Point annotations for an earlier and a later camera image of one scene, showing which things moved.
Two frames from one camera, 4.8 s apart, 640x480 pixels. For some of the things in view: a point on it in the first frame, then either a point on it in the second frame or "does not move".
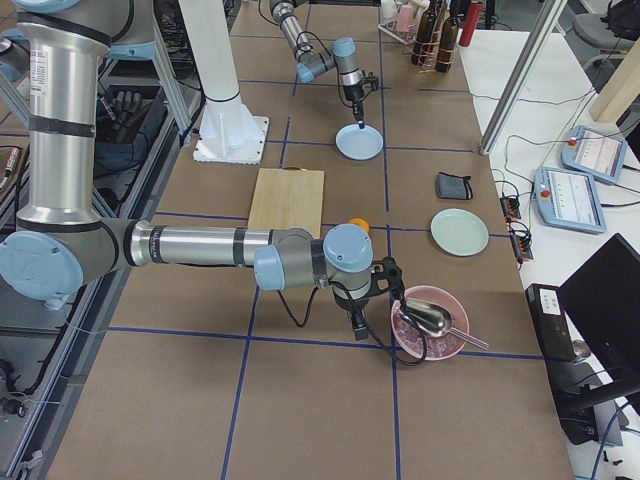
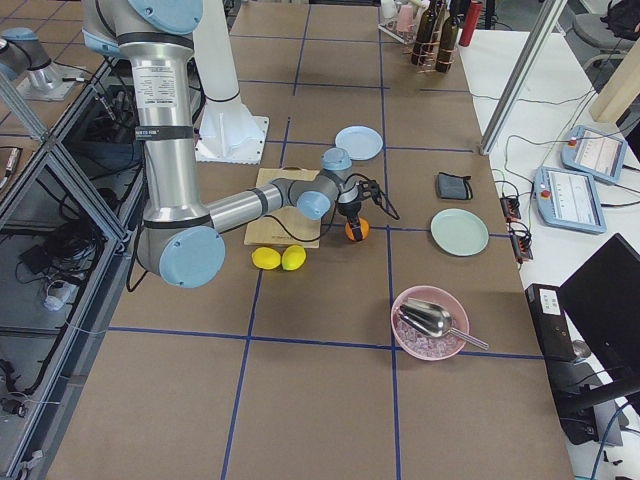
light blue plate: (359, 144) does not move
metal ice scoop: (435, 321) does not move
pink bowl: (409, 340) does not move
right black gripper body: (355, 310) to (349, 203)
